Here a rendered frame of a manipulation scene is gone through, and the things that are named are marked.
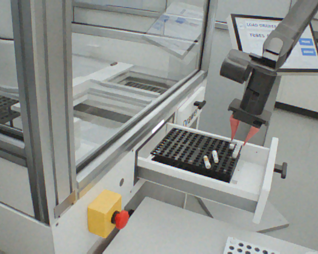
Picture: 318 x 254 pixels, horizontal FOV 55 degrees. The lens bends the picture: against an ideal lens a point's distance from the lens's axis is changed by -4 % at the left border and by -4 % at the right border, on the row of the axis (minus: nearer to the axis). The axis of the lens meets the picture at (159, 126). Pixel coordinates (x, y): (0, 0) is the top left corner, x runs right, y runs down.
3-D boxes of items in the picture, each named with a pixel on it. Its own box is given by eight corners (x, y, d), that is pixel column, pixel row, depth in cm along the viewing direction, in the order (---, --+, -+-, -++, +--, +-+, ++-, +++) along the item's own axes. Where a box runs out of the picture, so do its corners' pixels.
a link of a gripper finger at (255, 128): (229, 132, 86) (240, 101, 82) (254, 143, 84) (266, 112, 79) (222, 143, 81) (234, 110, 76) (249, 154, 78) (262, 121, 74)
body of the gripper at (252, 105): (232, 104, 83) (241, 78, 79) (269, 118, 80) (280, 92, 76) (226, 112, 77) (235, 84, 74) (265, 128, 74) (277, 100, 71)
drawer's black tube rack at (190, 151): (238, 163, 97) (242, 145, 94) (226, 195, 82) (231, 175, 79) (171, 144, 104) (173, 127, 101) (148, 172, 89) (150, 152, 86)
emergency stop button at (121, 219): (130, 222, 68) (131, 208, 66) (121, 234, 65) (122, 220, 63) (118, 218, 69) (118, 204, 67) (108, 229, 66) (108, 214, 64)
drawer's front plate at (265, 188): (269, 167, 100) (278, 137, 95) (258, 225, 75) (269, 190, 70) (265, 166, 100) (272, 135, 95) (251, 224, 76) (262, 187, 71)
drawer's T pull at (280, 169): (286, 166, 86) (287, 161, 85) (284, 180, 80) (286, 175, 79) (273, 162, 87) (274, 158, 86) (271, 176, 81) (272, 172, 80)
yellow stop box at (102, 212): (124, 219, 71) (125, 195, 68) (108, 240, 65) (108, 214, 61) (105, 212, 72) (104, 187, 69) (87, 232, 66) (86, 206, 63)
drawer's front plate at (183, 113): (202, 110, 136) (205, 86, 131) (178, 139, 112) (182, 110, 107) (197, 110, 137) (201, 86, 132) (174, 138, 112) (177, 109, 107)
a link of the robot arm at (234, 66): (286, 40, 70) (282, 56, 78) (239, 23, 73) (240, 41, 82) (265, 84, 68) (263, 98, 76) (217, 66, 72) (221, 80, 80)
